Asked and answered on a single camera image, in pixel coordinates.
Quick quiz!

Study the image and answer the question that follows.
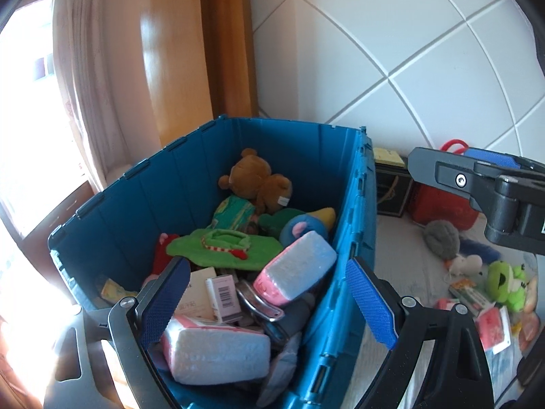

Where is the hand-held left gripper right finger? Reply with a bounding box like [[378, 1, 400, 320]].
[[345, 257, 497, 409]]

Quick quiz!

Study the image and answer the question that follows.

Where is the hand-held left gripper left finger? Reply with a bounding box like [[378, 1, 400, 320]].
[[43, 256, 192, 409]]

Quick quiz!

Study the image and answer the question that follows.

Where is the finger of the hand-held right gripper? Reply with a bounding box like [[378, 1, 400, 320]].
[[463, 148, 545, 180], [406, 147, 522, 243]]

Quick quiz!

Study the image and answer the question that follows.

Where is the blue plastic crate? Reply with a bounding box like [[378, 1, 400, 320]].
[[48, 115, 377, 409]]

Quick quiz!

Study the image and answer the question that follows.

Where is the white card box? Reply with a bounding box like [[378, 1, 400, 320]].
[[172, 266, 220, 320]]

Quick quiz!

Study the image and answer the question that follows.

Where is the red bear-embossed case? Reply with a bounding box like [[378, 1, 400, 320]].
[[406, 138, 480, 233]]

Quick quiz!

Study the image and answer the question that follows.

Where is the red plush toy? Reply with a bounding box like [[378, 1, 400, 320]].
[[151, 233, 182, 275]]

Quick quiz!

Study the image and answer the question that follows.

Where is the dark brown wooden box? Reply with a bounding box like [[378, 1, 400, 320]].
[[375, 163, 416, 219]]

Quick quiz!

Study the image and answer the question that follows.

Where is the yellow packet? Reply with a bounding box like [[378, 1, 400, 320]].
[[100, 278, 139, 309]]

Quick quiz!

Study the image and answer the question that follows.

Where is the small white barcode box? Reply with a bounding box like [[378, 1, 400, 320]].
[[205, 273, 244, 323]]

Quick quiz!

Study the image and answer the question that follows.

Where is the yellow sticky note pad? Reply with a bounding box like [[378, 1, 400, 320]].
[[374, 147, 405, 167]]

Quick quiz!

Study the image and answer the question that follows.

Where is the green flat plush toy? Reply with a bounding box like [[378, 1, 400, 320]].
[[165, 228, 285, 271]]

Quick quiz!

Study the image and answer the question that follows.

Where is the green frog plush toy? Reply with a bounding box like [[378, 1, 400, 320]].
[[485, 260, 529, 314]]

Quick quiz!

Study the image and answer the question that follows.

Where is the grey plush toy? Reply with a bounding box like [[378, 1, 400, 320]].
[[423, 220, 463, 260]]

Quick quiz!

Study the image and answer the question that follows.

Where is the dark grey pouch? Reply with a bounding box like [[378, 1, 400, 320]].
[[272, 296, 320, 344]]

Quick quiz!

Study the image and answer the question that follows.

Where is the white plush toy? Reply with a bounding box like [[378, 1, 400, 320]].
[[445, 253, 484, 282]]

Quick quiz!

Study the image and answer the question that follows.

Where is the green medicine box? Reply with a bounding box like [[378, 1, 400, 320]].
[[448, 279, 497, 309]]

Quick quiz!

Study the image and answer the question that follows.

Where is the metal nail clipper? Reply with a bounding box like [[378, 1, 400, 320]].
[[235, 280, 285, 321]]

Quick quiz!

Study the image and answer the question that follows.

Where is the blue round plush toy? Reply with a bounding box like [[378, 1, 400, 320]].
[[279, 215, 329, 248]]

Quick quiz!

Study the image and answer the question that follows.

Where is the yellow plush piece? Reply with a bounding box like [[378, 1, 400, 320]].
[[304, 207, 337, 227]]

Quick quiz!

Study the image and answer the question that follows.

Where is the orange pink soft toy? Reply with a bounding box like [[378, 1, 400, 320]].
[[517, 275, 541, 344]]

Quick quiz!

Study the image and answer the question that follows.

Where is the large pink tissue pack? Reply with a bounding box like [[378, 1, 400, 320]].
[[474, 307, 512, 354]]

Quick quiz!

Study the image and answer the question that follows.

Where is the green patterned packet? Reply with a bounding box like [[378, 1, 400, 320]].
[[206, 194, 258, 233]]

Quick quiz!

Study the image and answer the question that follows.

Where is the grey plastic bag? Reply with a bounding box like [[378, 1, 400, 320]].
[[255, 332, 304, 407]]

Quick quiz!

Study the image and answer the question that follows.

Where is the dark green plush toy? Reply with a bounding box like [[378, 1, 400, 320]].
[[258, 208, 305, 239]]

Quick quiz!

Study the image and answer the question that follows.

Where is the brown teddy bear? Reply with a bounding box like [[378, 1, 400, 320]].
[[218, 148, 294, 216]]

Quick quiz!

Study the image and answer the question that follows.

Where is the pink curtain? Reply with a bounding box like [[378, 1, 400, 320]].
[[51, 0, 150, 197]]

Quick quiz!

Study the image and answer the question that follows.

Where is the wooden door frame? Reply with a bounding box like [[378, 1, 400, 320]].
[[138, 0, 258, 150]]

